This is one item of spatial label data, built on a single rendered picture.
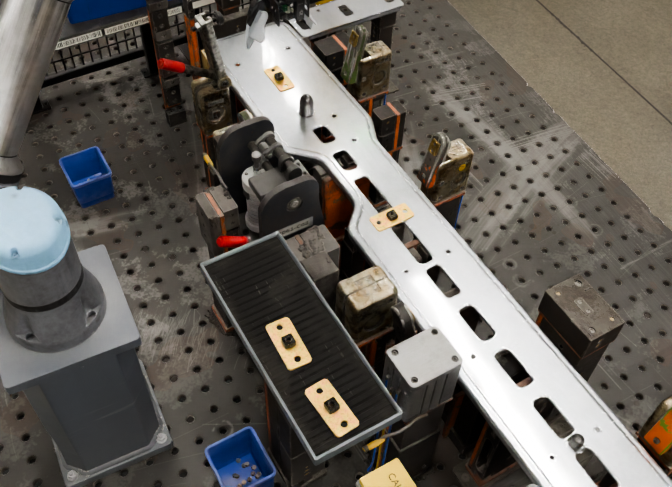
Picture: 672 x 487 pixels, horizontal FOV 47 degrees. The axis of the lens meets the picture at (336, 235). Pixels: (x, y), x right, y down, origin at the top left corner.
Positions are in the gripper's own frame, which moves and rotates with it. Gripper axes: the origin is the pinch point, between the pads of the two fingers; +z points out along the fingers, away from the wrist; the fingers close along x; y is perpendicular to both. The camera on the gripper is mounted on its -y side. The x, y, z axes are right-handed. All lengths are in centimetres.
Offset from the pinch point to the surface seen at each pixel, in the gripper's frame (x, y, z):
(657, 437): 12, 105, 9
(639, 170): 151, 7, 111
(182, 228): -29, 6, 41
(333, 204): -3.3, 31.0, 21.0
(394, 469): -32, 94, -6
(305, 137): -3.9, 19.4, 11.0
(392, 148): 17.3, 22.1, 21.9
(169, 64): -24.7, 0.8, -2.6
